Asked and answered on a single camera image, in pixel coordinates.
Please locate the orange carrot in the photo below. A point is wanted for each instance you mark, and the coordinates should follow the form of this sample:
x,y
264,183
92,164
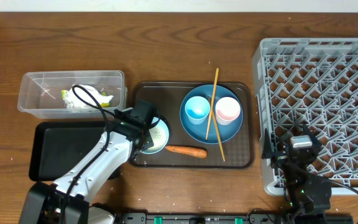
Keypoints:
x,y
190,151

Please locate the lower wooden chopstick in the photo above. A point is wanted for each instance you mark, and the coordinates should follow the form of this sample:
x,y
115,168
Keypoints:
x,y
217,131

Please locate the light blue cup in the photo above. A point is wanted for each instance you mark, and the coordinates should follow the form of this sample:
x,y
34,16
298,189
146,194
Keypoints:
x,y
197,109

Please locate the grey dishwasher rack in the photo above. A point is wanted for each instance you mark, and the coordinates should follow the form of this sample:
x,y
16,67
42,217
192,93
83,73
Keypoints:
x,y
313,82

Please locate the light blue rice bowl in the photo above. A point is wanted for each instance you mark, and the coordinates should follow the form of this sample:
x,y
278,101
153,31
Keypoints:
x,y
159,135

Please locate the foil yellow snack wrapper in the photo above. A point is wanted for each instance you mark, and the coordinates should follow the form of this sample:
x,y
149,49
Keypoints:
x,y
73,102

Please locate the clear plastic bin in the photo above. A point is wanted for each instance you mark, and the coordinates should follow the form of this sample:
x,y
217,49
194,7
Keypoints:
x,y
41,93

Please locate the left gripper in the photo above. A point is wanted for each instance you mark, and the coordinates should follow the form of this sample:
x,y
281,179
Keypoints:
x,y
150,142

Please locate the brown serving tray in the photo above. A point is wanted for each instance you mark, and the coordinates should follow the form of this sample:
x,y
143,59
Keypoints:
x,y
167,97

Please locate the black plastic tray bin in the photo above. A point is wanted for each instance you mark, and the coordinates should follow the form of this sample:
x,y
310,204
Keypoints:
x,y
59,146

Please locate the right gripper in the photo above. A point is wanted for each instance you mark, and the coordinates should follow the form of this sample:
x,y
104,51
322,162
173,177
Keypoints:
x,y
316,145

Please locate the dark blue plate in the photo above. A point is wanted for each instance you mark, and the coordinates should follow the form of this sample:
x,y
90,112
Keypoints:
x,y
198,131

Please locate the upper wooden chopstick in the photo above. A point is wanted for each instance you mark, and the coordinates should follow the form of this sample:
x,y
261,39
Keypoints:
x,y
212,103

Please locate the wooden chopstick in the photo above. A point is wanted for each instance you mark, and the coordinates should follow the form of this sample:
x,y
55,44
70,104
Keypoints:
x,y
212,103
217,131

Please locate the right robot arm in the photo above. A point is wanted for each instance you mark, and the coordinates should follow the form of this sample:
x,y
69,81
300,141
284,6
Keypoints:
x,y
308,194

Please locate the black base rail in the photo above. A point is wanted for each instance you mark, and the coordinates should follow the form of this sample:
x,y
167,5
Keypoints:
x,y
250,218

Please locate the white pink cup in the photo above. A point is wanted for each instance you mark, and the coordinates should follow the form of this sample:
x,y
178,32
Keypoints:
x,y
227,109

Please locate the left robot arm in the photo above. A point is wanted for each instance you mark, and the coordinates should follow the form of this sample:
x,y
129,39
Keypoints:
x,y
68,199

